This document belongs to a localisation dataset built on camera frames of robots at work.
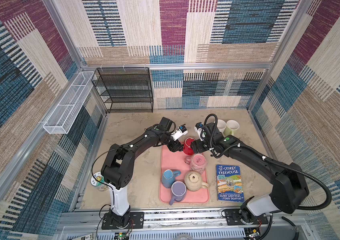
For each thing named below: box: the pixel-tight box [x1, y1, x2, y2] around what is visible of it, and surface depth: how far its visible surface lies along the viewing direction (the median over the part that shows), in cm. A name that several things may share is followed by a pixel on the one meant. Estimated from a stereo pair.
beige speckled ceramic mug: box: [184, 170, 209, 192], surface depth 79 cm
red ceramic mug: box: [183, 137, 196, 156], surface depth 93 cm
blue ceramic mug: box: [161, 169, 182, 189], surface depth 79 cm
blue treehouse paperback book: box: [215, 164, 245, 203], surface depth 84 cm
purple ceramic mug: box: [169, 181, 187, 206], surface depth 76 cm
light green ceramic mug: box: [223, 119, 240, 137], surface depth 101 cm
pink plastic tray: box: [159, 142, 209, 205], surface depth 81 cm
